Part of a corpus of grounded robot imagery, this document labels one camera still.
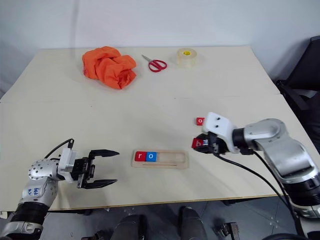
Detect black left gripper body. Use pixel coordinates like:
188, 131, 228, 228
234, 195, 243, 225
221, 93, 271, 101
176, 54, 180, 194
73, 156, 96, 190

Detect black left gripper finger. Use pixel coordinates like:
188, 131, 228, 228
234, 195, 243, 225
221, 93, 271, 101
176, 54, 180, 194
87, 149, 121, 165
81, 178, 119, 190

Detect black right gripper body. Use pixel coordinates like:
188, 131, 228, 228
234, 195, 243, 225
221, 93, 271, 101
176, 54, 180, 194
208, 132, 233, 156

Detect red letter b block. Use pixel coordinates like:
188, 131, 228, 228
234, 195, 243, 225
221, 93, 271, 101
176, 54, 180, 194
191, 137, 205, 151

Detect wooden letter tray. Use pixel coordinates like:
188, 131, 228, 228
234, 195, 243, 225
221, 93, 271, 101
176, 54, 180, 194
130, 148, 190, 171

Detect red letter r block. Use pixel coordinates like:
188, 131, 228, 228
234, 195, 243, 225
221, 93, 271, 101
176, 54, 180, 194
134, 150, 147, 162

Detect blue letter o block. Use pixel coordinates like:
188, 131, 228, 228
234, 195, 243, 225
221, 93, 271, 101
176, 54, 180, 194
145, 150, 158, 162

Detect dark rounded shape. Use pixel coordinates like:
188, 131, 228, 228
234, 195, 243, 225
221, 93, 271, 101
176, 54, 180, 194
179, 205, 209, 240

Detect clear packing tape roll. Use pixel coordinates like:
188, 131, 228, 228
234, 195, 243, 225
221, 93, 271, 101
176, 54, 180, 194
174, 47, 202, 69

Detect crumpled orange cloth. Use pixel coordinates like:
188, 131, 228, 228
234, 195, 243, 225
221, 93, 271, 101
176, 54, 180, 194
81, 45, 138, 91

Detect black chair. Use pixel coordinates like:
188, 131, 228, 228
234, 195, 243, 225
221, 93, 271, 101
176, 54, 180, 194
274, 35, 320, 151

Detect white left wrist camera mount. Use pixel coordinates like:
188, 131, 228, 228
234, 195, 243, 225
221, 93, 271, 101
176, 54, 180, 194
58, 147, 79, 184

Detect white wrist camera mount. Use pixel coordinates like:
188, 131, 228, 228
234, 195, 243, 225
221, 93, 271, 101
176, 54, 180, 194
201, 112, 241, 154
58, 147, 79, 184

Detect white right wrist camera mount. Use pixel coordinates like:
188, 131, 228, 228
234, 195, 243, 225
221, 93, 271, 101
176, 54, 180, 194
201, 112, 241, 154

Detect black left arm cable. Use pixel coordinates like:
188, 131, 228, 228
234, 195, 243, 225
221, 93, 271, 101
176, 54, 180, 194
44, 138, 76, 160

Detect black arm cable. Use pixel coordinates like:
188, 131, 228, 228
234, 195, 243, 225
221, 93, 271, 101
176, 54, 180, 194
212, 152, 306, 240
44, 138, 76, 160
250, 149, 292, 203

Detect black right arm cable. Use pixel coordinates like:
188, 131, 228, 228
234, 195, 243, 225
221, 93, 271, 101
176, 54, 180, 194
250, 149, 292, 203
212, 152, 306, 240

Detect dark brown foot bracket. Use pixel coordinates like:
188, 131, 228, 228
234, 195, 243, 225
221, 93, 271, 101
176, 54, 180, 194
219, 221, 241, 238

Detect red handled scissors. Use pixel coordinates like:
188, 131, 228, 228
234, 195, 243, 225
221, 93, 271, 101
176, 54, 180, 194
141, 54, 168, 74

